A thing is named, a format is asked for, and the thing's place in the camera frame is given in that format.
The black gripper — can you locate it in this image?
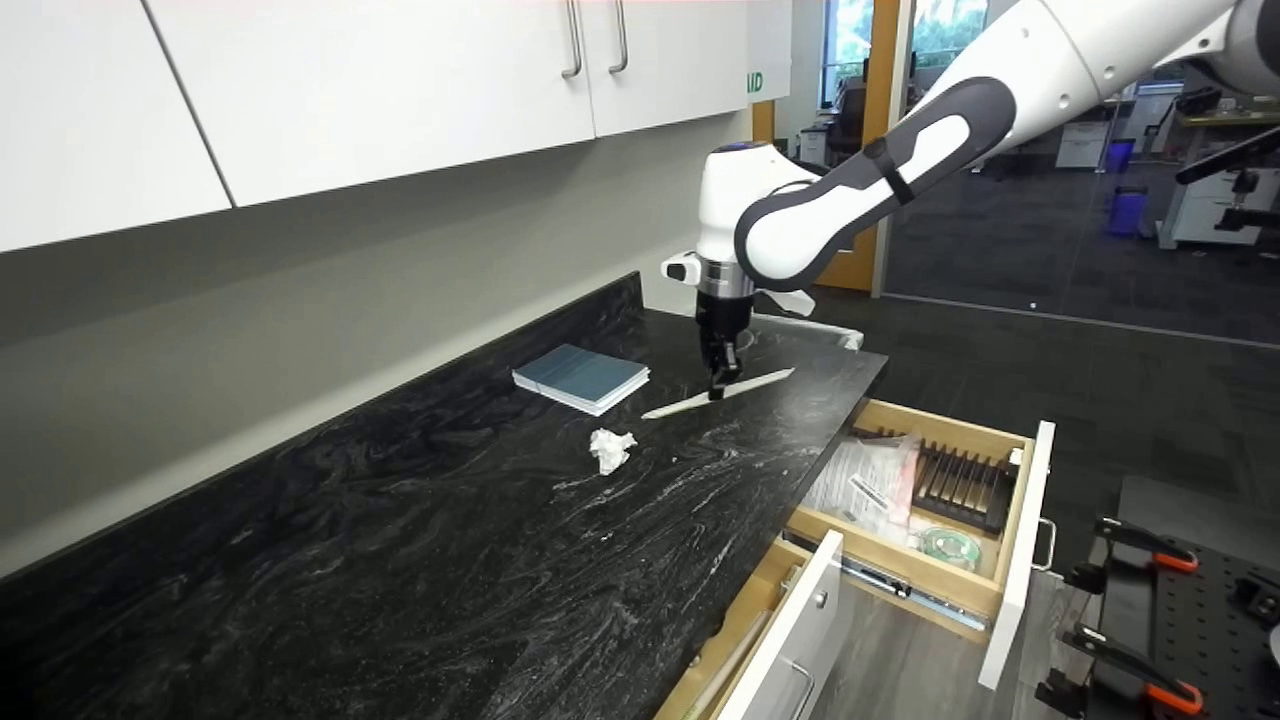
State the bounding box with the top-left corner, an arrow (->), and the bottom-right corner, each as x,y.
692,286 -> 762,401

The long thin white object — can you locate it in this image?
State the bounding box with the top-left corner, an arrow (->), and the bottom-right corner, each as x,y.
635,364 -> 799,423

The crumpled white tissue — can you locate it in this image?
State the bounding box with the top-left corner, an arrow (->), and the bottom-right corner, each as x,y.
584,423 -> 642,479

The blue flat book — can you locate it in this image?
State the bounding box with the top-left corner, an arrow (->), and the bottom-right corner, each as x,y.
510,338 -> 658,418

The clear plastic bag with papers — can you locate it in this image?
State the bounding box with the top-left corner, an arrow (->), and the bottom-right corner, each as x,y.
808,427 -> 924,543

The black slotted drawer organizer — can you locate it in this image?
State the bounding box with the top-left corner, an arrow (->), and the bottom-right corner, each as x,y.
909,436 -> 1025,541

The white fronted deep drawer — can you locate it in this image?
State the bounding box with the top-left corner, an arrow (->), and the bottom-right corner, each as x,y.
652,527 -> 936,720

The green packet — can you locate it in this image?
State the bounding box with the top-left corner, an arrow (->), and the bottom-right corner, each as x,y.
917,522 -> 991,580

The narrow white cabinet door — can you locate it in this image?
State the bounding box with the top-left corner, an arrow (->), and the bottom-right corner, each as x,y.
576,0 -> 758,141

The light wooden drawer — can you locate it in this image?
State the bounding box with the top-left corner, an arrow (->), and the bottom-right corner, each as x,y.
782,394 -> 1060,694

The black perforated work mat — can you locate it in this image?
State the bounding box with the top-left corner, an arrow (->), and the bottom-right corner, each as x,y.
1035,476 -> 1280,720

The wide white cabinet door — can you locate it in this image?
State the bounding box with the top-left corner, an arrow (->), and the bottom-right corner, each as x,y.
0,0 -> 241,261

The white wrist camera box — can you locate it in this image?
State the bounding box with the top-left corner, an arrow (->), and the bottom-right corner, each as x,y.
658,249 -> 708,286

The wooden door frame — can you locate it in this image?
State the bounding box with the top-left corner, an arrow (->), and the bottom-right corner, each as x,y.
811,0 -> 922,300

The silver cabinet handle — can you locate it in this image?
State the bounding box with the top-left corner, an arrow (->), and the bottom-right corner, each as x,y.
558,0 -> 590,83
605,0 -> 635,79

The white cabinet door with handle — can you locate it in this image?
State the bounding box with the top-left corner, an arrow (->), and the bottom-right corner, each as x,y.
139,0 -> 600,210

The black clamp with orange handle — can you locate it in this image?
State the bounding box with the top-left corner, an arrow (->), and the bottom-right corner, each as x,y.
1093,512 -> 1206,580
1035,620 -> 1214,720

